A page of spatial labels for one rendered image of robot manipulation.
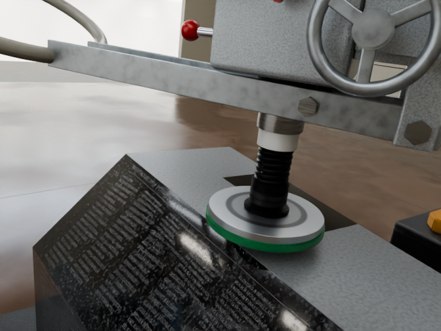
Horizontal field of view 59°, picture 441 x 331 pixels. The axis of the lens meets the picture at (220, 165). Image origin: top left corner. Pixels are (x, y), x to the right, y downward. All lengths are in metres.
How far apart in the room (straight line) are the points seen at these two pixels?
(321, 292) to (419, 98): 0.31
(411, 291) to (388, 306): 0.07
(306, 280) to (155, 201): 0.41
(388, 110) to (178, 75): 0.33
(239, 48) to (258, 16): 0.05
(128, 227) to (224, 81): 0.44
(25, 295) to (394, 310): 1.69
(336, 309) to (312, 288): 0.05
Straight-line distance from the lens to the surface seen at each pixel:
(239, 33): 0.57
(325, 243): 0.77
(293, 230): 0.66
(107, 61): 0.74
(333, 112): 0.59
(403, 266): 0.78
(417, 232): 1.28
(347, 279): 0.69
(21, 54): 0.80
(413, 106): 0.57
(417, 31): 0.55
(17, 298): 2.04
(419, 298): 0.71
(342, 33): 0.54
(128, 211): 0.96
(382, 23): 0.48
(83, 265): 0.97
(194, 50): 9.08
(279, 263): 0.68
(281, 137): 0.64
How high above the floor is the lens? 1.22
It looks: 19 degrees down
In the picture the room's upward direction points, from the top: 7 degrees clockwise
